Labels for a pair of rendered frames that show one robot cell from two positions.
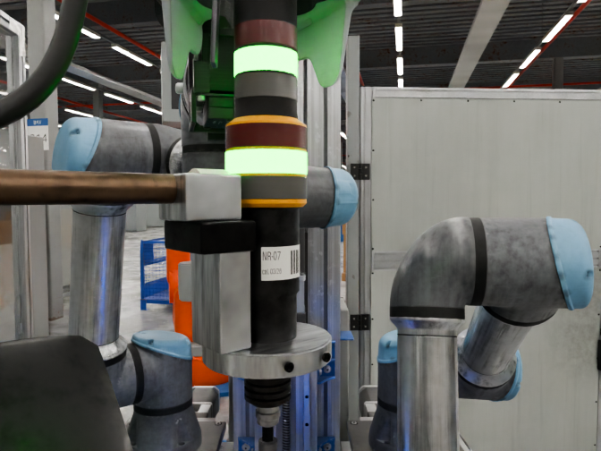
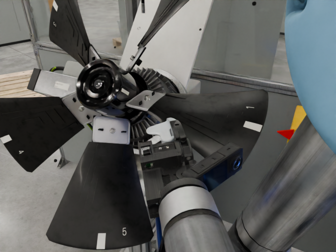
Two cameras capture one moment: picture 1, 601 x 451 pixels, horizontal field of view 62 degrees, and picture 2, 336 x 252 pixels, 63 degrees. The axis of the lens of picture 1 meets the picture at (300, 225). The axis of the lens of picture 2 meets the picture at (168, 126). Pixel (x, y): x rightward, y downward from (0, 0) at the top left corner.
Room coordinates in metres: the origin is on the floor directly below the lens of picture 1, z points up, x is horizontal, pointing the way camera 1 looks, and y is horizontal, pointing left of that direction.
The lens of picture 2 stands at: (0.61, -0.44, 1.46)
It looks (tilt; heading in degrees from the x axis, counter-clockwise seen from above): 32 degrees down; 122
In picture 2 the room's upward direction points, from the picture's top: straight up
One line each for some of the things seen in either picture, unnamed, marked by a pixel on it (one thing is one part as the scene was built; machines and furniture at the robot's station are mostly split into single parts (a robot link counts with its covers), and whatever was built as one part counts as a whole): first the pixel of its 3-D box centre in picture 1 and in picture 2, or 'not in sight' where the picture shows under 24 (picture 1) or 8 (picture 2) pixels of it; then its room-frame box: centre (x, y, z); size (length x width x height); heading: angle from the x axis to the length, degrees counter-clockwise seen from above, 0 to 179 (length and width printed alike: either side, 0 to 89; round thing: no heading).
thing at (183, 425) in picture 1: (163, 421); not in sight; (1.01, 0.28, 1.09); 0.15 x 0.15 x 0.10
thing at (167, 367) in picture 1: (159, 365); not in sight; (1.00, 0.29, 1.20); 0.13 x 0.12 x 0.14; 128
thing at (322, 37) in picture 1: (328, 34); not in sight; (0.30, -0.02, 1.64); 0.09 x 0.03 x 0.06; 36
